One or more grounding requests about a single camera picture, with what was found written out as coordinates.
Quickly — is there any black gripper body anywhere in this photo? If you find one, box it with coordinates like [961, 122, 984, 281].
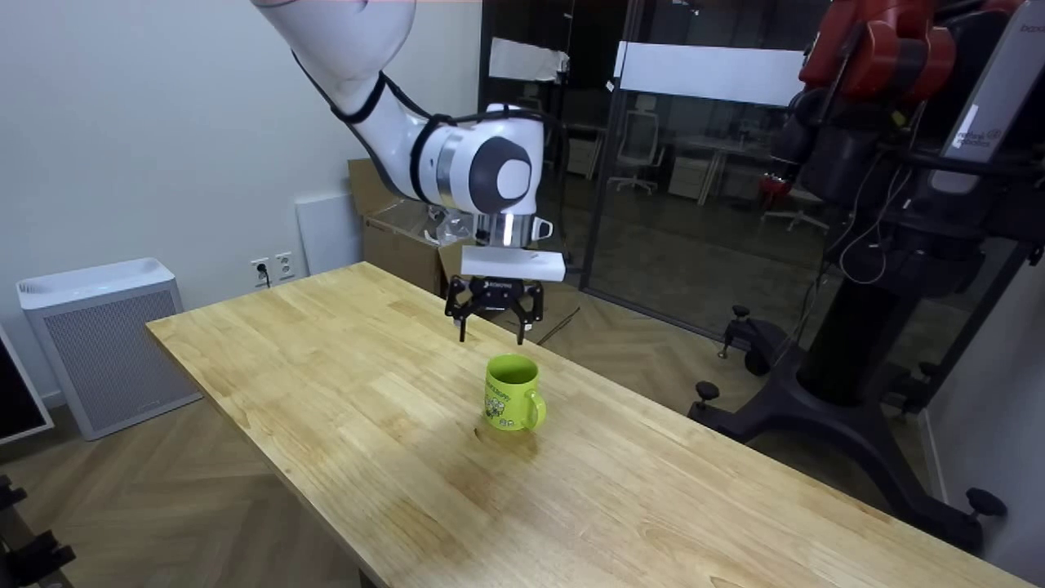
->
[454, 274, 547, 321]

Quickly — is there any green cartoon mug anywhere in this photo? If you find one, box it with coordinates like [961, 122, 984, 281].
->
[480, 354, 548, 439]

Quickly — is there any brown cardboard box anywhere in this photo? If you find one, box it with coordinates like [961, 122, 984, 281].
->
[344, 158, 468, 300]

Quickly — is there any white office chair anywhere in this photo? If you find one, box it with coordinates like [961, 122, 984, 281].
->
[611, 106, 669, 203]

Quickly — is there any short white glass strip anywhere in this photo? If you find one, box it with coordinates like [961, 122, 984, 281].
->
[486, 33, 573, 85]

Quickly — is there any red office chair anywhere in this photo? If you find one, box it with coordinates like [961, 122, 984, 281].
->
[759, 167, 829, 240]

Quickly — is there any white frosted glass strip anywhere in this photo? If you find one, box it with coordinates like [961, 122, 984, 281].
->
[613, 39, 810, 113]

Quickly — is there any white gray air purifier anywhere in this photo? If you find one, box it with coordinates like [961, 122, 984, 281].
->
[14, 255, 205, 444]

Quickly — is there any red and black Baxter robot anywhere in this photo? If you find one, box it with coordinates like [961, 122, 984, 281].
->
[788, 0, 1045, 298]

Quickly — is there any black monitor screen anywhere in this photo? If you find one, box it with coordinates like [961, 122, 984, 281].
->
[0, 323, 56, 451]

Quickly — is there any black clamp stand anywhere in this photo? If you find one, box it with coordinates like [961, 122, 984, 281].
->
[0, 471, 77, 588]

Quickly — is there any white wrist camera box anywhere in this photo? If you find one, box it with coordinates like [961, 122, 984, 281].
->
[457, 241, 568, 288]

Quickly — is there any white wall panel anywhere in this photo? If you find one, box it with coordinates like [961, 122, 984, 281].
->
[292, 191, 367, 279]

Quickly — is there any black wheeled robot pedestal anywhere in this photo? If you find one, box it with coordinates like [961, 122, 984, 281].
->
[685, 241, 1009, 554]

